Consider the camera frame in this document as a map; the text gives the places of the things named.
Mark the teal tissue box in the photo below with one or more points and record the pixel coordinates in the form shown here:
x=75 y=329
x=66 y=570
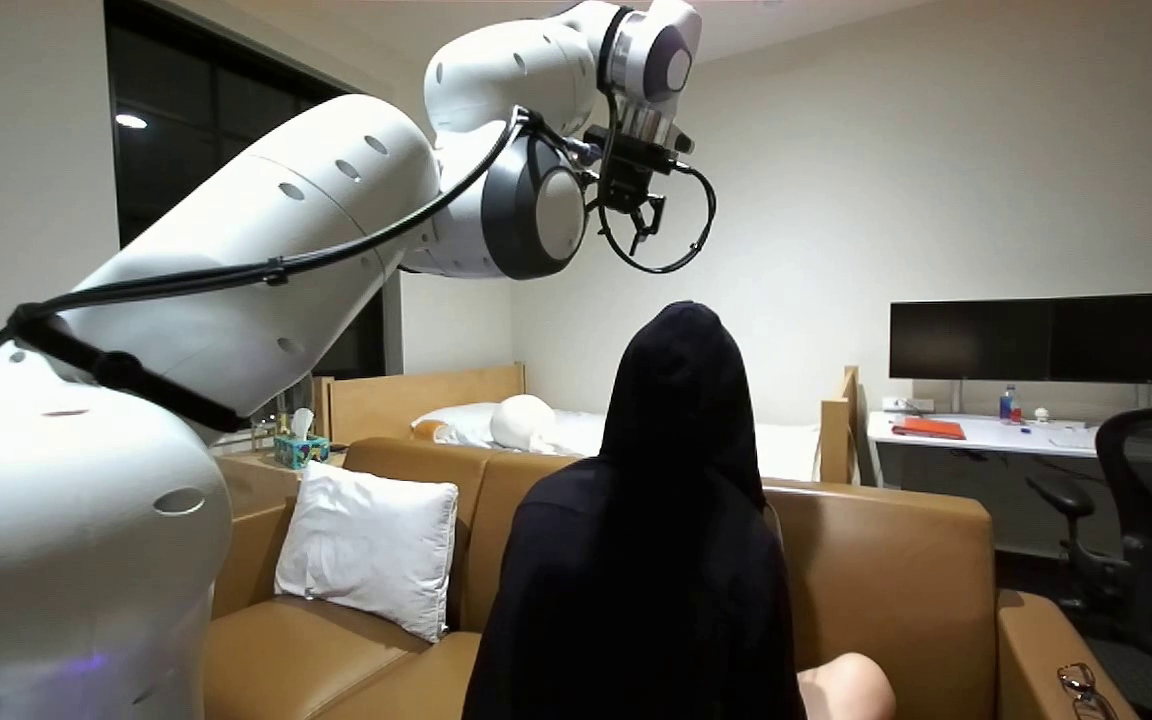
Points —
x=299 y=446

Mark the wide black monitor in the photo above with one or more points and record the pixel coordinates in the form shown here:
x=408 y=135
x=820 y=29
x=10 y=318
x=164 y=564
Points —
x=1040 y=343

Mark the blue bottle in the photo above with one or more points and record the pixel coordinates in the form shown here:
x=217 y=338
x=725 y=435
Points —
x=1010 y=405

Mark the white desk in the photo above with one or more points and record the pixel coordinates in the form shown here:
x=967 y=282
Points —
x=988 y=438

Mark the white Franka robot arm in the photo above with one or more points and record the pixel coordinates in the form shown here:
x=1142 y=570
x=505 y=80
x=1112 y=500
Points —
x=202 y=306

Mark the tan leather sofa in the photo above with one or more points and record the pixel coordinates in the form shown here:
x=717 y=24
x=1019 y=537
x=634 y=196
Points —
x=882 y=573

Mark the red item on desk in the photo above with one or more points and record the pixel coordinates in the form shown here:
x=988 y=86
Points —
x=931 y=428

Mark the round white bed pillow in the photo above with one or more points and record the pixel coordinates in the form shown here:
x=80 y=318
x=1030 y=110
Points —
x=520 y=424

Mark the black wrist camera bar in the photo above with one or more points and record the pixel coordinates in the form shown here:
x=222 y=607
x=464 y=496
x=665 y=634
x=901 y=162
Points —
x=640 y=145

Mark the dark grid window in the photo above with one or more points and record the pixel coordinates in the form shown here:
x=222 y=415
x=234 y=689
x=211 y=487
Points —
x=160 y=121

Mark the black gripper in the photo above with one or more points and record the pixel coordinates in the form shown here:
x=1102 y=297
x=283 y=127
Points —
x=634 y=175

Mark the white dotted pillow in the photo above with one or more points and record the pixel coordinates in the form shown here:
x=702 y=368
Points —
x=368 y=544

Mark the white bedding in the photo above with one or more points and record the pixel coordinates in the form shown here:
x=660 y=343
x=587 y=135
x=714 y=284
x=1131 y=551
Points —
x=458 y=424

